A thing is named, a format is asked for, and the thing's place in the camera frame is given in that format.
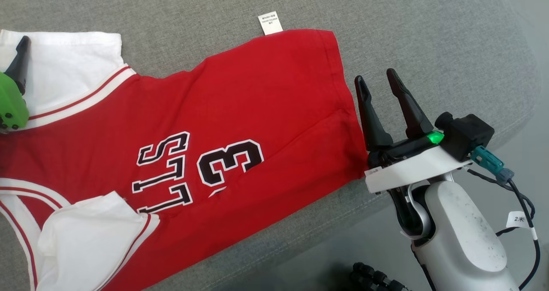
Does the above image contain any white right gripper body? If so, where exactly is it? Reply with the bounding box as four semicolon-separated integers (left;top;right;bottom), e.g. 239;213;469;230
363;130;473;241

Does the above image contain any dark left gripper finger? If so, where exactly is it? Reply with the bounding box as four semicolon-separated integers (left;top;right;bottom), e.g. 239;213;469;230
3;35;32;96

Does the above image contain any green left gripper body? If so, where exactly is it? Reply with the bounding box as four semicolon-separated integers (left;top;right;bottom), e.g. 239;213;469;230
0;71;30;134

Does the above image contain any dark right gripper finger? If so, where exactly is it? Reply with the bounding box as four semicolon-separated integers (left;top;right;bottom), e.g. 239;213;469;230
354;75;394;153
386;68;435;140

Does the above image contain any red Bulls jersey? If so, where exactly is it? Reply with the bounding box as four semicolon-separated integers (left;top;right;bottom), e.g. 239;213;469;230
0;11;371;291

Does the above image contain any right arm teal-plug cable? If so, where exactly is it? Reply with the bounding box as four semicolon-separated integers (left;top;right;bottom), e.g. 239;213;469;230
467;145;542;291

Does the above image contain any black corrugated cable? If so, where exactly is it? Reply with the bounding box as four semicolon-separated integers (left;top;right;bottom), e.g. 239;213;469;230
349;261;413;291

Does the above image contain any white cable label tag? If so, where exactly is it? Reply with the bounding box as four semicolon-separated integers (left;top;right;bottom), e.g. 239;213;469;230
506;210;533;230

